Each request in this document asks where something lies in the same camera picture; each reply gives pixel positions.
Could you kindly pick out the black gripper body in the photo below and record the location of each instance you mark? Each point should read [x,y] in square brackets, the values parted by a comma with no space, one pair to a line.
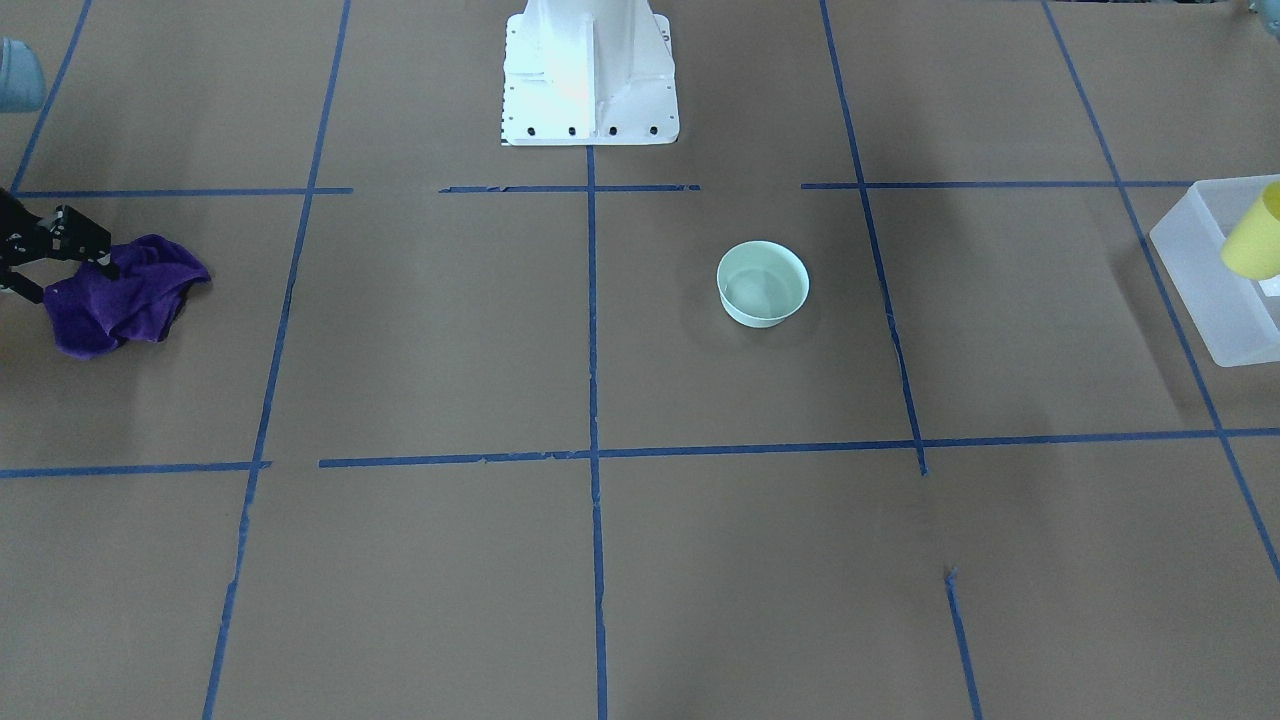
[72,236]

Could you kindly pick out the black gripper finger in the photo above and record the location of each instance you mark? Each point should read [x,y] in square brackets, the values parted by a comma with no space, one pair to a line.
[106,267]

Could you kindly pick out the purple cloth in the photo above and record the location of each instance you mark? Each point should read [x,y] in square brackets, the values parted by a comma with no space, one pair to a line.
[91,315]

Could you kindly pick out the pale green bowl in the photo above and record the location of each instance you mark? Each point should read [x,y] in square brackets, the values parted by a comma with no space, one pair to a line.
[761,283]

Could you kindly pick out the yellow plastic cup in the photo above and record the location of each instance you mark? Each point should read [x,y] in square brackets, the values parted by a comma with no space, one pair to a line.
[1251,248]

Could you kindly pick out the clear plastic storage box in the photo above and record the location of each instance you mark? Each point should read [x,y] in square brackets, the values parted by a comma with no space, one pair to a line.
[1236,317]

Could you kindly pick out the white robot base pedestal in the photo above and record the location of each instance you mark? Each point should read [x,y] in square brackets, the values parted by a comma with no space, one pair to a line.
[589,73]

